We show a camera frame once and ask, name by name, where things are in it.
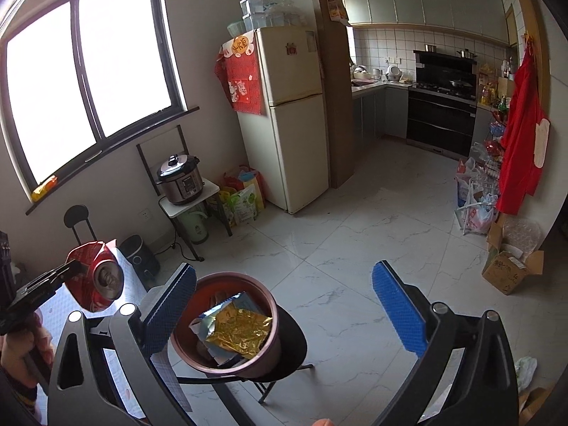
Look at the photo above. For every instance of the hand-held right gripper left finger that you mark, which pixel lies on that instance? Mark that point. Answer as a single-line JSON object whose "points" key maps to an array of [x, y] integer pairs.
{"points": [[171, 306]]}

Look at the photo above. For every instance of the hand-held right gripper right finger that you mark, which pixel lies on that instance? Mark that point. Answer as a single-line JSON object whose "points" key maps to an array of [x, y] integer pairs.
{"points": [[397, 306]]}

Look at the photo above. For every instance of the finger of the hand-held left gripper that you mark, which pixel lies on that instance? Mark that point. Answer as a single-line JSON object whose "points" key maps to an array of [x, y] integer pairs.
{"points": [[42, 288]]}

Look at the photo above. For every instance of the silver blue foil packet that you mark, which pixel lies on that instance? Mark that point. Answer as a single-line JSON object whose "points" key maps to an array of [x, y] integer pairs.
{"points": [[222, 308]]}

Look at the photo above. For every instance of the crushed red drink can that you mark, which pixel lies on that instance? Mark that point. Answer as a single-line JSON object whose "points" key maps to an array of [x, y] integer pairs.
{"points": [[95, 279]]}

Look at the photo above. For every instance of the gold foil bag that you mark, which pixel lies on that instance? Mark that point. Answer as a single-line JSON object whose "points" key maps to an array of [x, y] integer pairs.
{"points": [[242, 330]]}

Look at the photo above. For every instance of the brown plastic bin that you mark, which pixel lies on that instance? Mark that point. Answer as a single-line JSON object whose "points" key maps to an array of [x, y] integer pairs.
{"points": [[266, 355]]}

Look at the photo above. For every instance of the person's left hand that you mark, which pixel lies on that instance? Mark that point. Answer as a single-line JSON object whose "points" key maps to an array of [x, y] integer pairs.
{"points": [[15, 357]]}

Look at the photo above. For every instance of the person's right hand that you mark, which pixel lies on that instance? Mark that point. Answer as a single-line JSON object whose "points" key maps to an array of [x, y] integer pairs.
{"points": [[321, 422]]}

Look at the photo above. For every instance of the blue plaid tablecloth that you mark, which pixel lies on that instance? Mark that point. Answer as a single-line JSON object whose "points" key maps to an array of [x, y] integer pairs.
{"points": [[128, 284]]}

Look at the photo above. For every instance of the black air fryer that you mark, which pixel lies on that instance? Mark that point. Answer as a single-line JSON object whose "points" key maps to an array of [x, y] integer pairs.
{"points": [[142, 262]]}

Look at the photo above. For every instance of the pale green water jug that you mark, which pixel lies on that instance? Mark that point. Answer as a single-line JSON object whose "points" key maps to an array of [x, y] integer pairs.
{"points": [[194, 228]]}

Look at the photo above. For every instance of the yellow orange bag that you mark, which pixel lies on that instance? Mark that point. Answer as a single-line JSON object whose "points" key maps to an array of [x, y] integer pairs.
{"points": [[44, 187]]}

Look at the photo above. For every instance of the black round stool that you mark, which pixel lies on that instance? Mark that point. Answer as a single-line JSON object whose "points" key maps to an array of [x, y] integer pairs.
{"points": [[293, 341]]}

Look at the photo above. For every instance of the open cardboard box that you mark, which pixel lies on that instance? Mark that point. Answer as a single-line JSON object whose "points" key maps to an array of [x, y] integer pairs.
{"points": [[506, 270]]}

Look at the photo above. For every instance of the pile of plastic bags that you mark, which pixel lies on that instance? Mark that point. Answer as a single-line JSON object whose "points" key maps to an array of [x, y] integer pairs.
{"points": [[477, 213]]}

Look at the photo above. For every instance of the steel black pressure cooker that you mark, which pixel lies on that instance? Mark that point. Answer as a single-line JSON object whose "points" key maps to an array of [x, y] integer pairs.
{"points": [[179, 182]]}

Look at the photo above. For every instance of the green white shopping bag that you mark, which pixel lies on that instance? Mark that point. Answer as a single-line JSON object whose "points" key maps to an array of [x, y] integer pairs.
{"points": [[244, 204]]}

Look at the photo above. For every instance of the pale green white floor bag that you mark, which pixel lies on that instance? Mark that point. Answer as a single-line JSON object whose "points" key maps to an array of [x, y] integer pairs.
{"points": [[526, 372]]}

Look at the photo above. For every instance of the clear bubble wrap roll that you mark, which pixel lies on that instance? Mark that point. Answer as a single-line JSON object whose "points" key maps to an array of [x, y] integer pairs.
{"points": [[523, 233]]}

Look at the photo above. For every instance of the orange shopping bag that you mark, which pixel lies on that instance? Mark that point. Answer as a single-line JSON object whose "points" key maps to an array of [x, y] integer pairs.
{"points": [[257, 182]]}

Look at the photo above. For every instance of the brown cardboard piece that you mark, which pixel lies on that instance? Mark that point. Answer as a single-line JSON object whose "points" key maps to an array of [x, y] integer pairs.
{"points": [[534, 406]]}

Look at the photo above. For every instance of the grey lower kitchen cabinets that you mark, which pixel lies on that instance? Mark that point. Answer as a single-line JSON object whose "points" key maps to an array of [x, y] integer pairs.
{"points": [[377, 113]]}

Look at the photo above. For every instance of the grey kitchen cabinets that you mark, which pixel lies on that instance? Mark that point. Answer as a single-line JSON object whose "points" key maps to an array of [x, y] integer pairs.
{"points": [[377, 113], [421, 4]]}

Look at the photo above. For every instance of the cream two door fridge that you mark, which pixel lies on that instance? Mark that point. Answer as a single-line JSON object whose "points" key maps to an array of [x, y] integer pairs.
{"points": [[293, 142]]}

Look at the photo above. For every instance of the black integrated stove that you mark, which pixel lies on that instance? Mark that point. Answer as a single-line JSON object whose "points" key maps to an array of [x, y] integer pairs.
{"points": [[439, 115]]}

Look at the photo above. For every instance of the red hanging garment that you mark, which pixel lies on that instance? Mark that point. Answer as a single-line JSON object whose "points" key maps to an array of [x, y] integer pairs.
{"points": [[521, 133]]}

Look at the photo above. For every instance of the dark framed window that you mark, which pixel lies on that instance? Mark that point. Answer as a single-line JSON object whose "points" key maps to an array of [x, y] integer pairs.
{"points": [[87, 69]]}

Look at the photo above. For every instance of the row of condiment bottles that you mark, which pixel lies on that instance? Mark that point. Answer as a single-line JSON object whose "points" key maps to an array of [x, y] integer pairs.
{"points": [[492, 91]]}

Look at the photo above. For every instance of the red printed cloth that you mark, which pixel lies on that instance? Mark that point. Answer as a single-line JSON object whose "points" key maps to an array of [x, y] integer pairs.
{"points": [[242, 80]]}

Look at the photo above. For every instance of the steel pot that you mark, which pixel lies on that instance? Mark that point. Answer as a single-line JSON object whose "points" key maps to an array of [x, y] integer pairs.
{"points": [[466, 54], [430, 48]]}

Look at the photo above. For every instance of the pale green plastic tub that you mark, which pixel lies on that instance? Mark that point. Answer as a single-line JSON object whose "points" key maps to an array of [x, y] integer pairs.
{"points": [[235, 30]]}

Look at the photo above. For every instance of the grey upper kitchen cabinets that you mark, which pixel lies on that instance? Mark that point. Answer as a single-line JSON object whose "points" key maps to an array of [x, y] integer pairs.
{"points": [[421, 4]]}

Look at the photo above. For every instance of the clear stacked storage boxes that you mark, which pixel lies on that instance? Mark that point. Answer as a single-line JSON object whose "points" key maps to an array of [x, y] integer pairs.
{"points": [[253, 13]]}

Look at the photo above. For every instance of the crumpled clear plastic bag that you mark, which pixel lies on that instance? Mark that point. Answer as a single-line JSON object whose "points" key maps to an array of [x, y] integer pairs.
{"points": [[284, 9]]}

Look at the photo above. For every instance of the black frame white side table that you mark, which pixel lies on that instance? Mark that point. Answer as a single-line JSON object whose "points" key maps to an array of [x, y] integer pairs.
{"points": [[211, 193]]}

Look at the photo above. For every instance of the yellow wall calendar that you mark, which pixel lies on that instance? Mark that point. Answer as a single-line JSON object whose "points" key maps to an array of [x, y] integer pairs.
{"points": [[336, 4]]}

